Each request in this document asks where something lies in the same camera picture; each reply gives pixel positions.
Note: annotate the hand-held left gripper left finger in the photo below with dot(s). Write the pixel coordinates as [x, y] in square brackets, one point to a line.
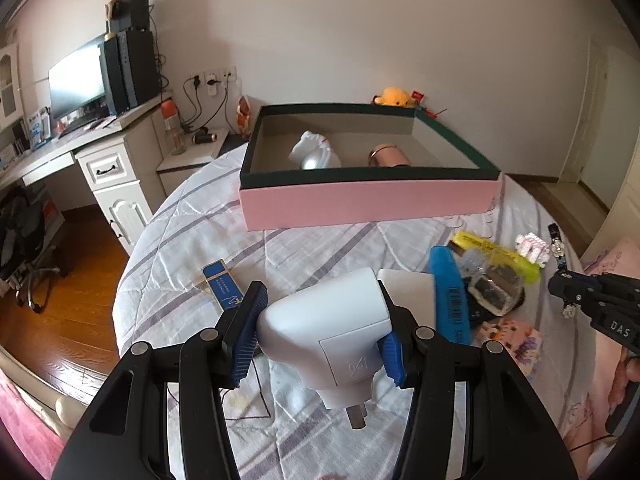
[247, 330]

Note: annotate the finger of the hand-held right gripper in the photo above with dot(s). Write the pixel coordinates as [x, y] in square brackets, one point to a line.
[582, 302]
[570, 282]

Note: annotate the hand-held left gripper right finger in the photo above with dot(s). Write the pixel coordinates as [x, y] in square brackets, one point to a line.
[392, 360]

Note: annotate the black flower hair clip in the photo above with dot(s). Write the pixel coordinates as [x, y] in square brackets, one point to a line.
[555, 250]

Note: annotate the white power adapter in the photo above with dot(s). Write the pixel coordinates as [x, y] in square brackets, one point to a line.
[320, 315]

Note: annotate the yellow highlighter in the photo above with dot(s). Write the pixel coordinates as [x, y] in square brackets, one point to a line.
[500, 255]

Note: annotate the blue highlighter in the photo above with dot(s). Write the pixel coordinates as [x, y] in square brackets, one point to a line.
[447, 285]

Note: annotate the black handheld device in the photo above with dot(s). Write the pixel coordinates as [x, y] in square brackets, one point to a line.
[477, 316]

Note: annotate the pink box with green rim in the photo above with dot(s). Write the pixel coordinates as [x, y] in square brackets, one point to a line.
[365, 200]

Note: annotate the person's right hand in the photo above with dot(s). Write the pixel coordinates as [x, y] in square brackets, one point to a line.
[631, 375]

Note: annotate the pink printed quilt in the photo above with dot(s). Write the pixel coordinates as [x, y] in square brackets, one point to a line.
[590, 385]

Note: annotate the white flat card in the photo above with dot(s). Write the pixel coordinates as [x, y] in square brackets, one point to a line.
[412, 292]

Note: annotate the pink patterned packet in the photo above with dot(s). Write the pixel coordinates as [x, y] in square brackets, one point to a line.
[515, 342]

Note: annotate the white door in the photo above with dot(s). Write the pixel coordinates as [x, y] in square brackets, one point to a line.
[600, 135]

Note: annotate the white nightstand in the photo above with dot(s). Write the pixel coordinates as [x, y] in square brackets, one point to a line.
[185, 160]

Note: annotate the white figurine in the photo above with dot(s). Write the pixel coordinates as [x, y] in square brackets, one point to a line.
[312, 147]

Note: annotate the small black hair dryer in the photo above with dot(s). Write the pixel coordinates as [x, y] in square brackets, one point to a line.
[202, 137]

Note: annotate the white desk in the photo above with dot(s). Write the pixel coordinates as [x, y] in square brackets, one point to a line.
[115, 180]

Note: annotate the rose gold cylinder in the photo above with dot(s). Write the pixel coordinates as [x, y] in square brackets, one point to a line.
[387, 155]

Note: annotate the orange capped bottle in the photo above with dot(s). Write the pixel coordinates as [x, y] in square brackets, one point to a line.
[172, 130]

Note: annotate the anatomy doll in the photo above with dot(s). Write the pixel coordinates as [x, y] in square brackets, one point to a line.
[245, 115]

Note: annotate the black office chair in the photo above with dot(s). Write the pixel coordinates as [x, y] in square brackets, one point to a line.
[30, 240]

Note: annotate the red tag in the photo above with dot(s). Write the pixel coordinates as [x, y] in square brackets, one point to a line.
[418, 95]

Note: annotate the yellow plush octopus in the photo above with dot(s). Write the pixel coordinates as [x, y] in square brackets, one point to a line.
[392, 96]

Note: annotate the black computer tower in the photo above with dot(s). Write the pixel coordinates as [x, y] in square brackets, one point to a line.
[132, 67]

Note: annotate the blue white boxes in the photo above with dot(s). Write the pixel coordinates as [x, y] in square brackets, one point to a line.
[37, 127]

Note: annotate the black computer monitor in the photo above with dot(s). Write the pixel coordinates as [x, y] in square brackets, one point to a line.
[75, 80]

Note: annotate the black cardboard box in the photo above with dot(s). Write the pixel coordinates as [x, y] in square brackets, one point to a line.
[127, 12]

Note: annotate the white glass door cabinet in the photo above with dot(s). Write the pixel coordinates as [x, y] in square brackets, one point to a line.
[10, 85]

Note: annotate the white wall socket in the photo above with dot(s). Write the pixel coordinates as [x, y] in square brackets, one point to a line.
[220, 76]

